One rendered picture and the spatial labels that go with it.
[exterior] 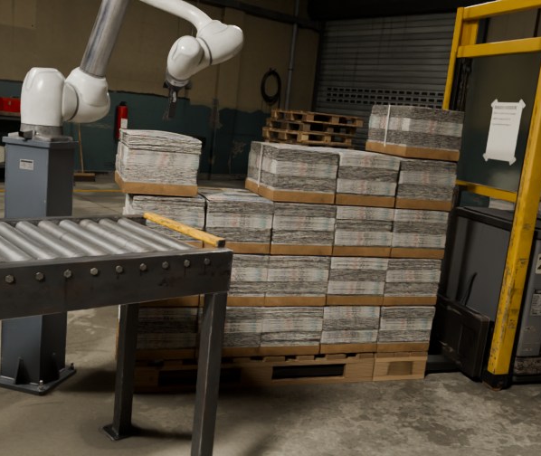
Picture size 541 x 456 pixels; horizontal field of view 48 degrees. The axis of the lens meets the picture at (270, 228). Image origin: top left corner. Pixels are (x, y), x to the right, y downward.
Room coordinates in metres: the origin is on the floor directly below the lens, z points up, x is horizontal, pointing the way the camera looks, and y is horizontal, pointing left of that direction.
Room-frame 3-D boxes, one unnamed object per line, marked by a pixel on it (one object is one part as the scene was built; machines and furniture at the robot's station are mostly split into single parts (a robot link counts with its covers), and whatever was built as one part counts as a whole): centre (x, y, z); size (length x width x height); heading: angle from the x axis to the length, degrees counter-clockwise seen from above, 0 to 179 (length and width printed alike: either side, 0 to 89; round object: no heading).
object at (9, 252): (1.54, 0.69, 0.77); 0.47 x 0.05 x 0.05; 41
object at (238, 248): (2.72, 0.05, 0.40); 1.16 x 0.38 x 0.51; 110
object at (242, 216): (2.72, 0.05, 0.42); 1.17 x 0.39 x 0.83; 110
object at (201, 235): (1.88, 0.28, 0.81); 0.43 x 0.03 x 0.02; 41
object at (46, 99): (2.42, 0.93, 1.17); 0.18 x 0.16 x 0.22; 152
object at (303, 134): (9.55, -0.49, 0.65); 1.33 x 0.94 x 1.30; 135
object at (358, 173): (2.87, -0.34, 0.95); 0.38 x 0.29 x 0.23; 19
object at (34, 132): (2.40, 0.93, 1.03); 0.22 x 0.18 x 0.06; 167
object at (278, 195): (2.76, -0.06, 0.86); 0.38 x 0.29 x 0.04; 21
